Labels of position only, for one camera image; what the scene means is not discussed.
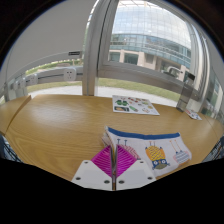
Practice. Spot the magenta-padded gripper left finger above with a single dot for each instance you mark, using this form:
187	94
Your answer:
90	175

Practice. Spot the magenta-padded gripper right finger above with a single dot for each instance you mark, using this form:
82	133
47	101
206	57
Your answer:
136	173

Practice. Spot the white cartoon-print towel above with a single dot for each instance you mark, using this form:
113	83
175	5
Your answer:
160	146

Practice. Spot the large colourful sticker sheet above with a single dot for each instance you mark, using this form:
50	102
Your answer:
135	105

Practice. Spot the small colourful sticker sheet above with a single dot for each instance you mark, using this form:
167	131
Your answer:
194	115

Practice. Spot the glass-fronted building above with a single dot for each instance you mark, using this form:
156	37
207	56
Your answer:
150	30

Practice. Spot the white wall socket trunking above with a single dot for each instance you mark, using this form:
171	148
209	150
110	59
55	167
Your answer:
70	74

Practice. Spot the grey window frame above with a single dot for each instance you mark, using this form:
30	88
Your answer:
91	66

